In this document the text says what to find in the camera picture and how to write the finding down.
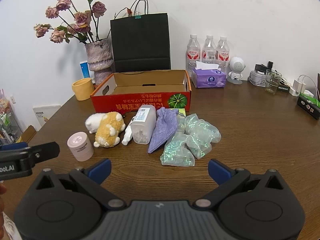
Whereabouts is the iridescent plastic bag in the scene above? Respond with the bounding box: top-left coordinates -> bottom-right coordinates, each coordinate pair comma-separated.
160,114 -> 221,167

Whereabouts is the yellow white plush toy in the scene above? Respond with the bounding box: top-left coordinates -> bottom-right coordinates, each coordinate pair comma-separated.
85,112 -> 126,148

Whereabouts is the white spray bottle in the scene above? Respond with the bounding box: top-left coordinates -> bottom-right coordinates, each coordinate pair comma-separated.
121,118 -> 134,146

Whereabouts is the translucent pill container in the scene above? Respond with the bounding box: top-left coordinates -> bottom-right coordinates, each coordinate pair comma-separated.
131,105 -> 156,145

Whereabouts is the purple drawstring pouch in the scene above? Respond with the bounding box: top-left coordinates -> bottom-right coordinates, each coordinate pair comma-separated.
148,107 -> 178,154

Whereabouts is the green tissue pack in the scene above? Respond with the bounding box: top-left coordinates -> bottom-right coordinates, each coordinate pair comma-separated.
171,108 -> 187,117

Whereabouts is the person left hand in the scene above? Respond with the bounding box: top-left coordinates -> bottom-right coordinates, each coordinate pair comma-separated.
0,182 -> 7,228

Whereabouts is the small cardboard box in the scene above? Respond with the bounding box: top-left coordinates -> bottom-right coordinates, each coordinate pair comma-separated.
16,125 -> 37,143

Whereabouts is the white booklet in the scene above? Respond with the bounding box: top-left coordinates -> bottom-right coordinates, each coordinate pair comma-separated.
33,105 -> 61,127

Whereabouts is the yellow mug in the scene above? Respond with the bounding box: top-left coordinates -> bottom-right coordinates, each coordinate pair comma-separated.
72,77 -> 94,101

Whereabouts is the red cardboard box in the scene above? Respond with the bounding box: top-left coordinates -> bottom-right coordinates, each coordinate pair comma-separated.
91,70 -> 191,114

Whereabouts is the blue white tube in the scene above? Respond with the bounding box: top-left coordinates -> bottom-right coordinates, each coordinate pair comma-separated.
80,61 -> 91,78

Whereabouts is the purple tissue box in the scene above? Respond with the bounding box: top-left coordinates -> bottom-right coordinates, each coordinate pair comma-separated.
191,61 -> 226,88

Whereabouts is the clear box with black items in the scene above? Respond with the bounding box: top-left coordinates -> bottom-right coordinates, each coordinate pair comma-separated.
247,61 -> 273,87

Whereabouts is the clear drinking glass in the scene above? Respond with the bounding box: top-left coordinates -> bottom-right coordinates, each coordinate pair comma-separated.
265,69 -> 282,95

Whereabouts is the white robot figurine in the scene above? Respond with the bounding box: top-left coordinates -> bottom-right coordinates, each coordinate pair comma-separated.
227,57 -> 246,85

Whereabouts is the black box gold lettering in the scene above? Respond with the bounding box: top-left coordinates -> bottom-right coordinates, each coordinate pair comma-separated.
297,93 -> 320,120

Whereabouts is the purple ceramic vase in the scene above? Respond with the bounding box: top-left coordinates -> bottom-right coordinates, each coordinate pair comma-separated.
85,38 -> 114,86

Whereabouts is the water bottle right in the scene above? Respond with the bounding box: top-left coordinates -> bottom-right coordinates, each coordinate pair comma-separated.
216,36 -> 229,73

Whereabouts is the water bottle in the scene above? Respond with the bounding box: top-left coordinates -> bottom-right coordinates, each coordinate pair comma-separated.
216,36 -> 229,73
186,34 -> 201,78
202,35 -> 216,64

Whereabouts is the water bottle left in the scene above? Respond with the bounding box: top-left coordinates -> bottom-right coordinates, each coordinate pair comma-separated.
186,34 -> 201,78

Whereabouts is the water bottle middle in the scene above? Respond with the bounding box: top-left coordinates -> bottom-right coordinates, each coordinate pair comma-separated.
202,35 -> 216,64

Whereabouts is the black paper bag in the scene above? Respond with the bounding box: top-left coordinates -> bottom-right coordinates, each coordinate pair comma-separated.
109,0 -> 171,73

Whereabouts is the dried pink roses bouquet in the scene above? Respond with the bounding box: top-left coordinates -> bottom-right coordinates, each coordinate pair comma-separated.
34,0 -> 107,44

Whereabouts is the white charger with cable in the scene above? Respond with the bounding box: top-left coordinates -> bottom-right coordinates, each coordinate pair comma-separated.
289,74 -> 319,99

